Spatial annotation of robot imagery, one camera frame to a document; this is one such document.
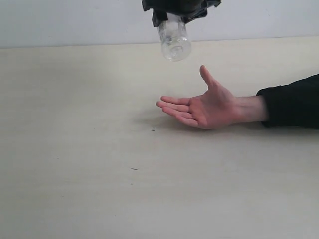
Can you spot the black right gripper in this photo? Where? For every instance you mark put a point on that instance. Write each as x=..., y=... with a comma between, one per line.
x=187, y=10

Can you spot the clear bottle white blue label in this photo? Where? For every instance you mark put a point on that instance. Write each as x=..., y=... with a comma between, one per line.
x=175, y=45

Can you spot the black sleeved forearm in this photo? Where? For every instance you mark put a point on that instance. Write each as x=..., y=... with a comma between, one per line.
x=293, y=105

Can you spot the person's open bare hand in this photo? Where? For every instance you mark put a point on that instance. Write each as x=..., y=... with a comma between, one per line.
x=214, y=109

